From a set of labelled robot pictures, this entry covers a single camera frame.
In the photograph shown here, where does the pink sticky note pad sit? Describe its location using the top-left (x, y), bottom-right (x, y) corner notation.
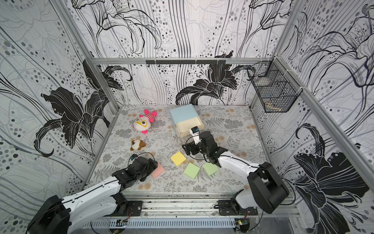
top-left (151, 163), bottom-right (165, 178)

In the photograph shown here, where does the blue wooden drawer box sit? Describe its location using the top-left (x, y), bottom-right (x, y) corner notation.
top-left (169, 104), bottom-right (205, 137)

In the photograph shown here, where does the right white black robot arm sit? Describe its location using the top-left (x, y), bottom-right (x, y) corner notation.
top-left (182, 131), bottom-right (290, 216)

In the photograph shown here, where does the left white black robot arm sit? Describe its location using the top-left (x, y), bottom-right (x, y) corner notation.
top-left (26, 156), bottom-right (158, 234)

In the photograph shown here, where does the right green sticky note pad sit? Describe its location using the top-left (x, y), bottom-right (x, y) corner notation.
top-left (202, 162), bottom-right (219, 176)

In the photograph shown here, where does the green sticky note pad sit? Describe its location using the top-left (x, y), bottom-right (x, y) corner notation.
top-left (202, 162), bottom-right (219, 176)
top-left (184, 163), bottom-right (200, 179)

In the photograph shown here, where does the left green sticky note pad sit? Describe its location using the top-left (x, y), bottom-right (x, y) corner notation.
top-left (184, 163), bottom-right (200, 179)

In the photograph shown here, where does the yellow sticky note pad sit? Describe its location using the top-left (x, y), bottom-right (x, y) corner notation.
top-left (170, 151), bottom-right (187, 167)

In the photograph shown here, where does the small brown dog plush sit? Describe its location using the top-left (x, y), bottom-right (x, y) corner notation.
top-left (130, 139), bottom-right (147, 151)

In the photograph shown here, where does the pink white owl plush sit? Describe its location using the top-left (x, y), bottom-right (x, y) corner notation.
top-left (132, 109), bottom-right (157, 134)

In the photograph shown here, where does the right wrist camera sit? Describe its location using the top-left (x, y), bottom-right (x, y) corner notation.
top-left (190, 126), bottom-right (201, 145)

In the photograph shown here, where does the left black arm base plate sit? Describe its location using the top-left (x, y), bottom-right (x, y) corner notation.
top-left (115, 200), bottom-right (143, 217)

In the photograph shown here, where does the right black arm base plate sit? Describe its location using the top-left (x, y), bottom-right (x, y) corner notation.
top-left (214, 200), bottom-right (258, 216)

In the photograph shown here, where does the white slotted cable duct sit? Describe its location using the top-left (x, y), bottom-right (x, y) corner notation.
top-left (109, 218), bottom-right (236, 229)

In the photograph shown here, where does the black wire basket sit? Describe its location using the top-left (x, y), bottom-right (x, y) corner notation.
top-left (246, 61), bottom-right (298, 113)

